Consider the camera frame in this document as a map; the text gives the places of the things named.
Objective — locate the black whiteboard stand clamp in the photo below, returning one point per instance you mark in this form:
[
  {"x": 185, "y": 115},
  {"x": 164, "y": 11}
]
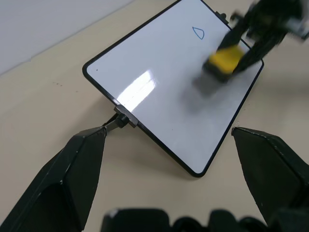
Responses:
[
  {"x": 222, "y": 17},
  {"x": 123, "y": 118}
]

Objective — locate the black-framed whiteboard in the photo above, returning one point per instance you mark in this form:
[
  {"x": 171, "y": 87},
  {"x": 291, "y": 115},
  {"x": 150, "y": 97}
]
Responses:
[{"x": 169, "y": 96}]

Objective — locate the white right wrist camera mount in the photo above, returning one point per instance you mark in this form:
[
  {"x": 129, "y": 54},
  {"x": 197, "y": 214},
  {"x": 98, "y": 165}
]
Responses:
[{"x": 298, "y": 27}]

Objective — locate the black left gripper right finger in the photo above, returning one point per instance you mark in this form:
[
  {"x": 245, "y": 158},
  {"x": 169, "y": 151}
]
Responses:
[{"x": 272, "y": 174}]

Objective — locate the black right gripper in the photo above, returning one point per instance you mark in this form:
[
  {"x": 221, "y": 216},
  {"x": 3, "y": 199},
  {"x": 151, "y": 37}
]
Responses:
[{"x": 268, "y": 17}]

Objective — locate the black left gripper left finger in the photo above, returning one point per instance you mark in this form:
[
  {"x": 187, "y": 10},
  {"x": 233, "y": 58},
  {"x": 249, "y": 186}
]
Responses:
[{"x": 65, "y": 178}]

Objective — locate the yellow and black whiteboard eraser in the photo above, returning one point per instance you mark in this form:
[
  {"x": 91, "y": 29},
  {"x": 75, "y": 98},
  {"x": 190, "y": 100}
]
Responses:
[{"x": 224, "y": 63}]

